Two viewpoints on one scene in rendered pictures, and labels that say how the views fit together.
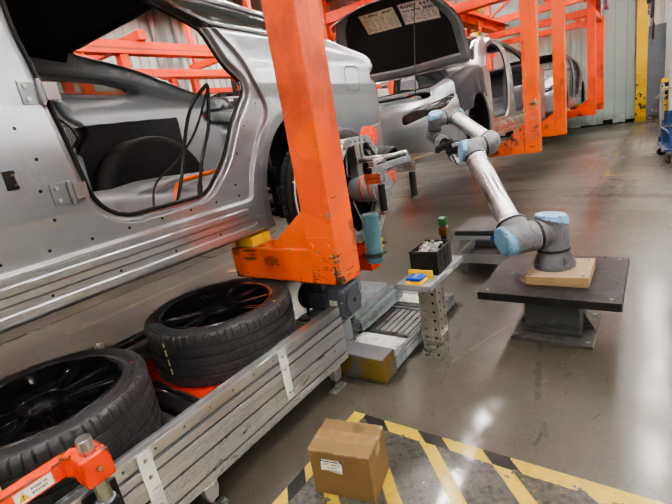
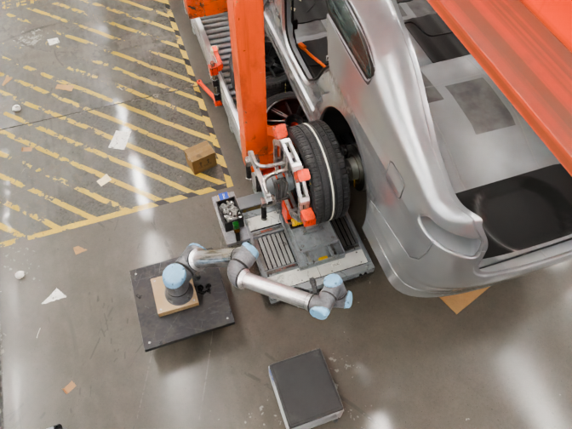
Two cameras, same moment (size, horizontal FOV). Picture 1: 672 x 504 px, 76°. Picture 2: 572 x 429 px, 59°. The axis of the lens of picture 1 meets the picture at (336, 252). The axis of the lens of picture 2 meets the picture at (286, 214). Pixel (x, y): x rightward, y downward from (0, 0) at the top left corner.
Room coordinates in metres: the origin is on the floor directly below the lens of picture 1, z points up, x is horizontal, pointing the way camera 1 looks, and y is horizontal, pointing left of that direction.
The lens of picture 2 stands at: (3.37, -1.87, 3.47)
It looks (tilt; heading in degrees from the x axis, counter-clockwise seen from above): 57 degrees down; 123
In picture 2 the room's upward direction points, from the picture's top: 1 degrees clockwise
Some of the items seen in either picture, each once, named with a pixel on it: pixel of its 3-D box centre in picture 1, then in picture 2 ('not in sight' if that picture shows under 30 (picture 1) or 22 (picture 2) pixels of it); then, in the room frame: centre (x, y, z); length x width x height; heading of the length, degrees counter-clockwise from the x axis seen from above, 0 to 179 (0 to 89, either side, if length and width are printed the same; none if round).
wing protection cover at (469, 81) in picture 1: (464, 88); not in sight; (5.04, -1.72, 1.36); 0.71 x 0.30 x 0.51; 142
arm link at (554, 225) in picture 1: (550, 230); (176, 278); (2.02, -1.06, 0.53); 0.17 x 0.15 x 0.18; 94
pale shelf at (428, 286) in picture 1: (431, 271); (230, 218); (1.99, -0.45, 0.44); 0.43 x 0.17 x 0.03; 142
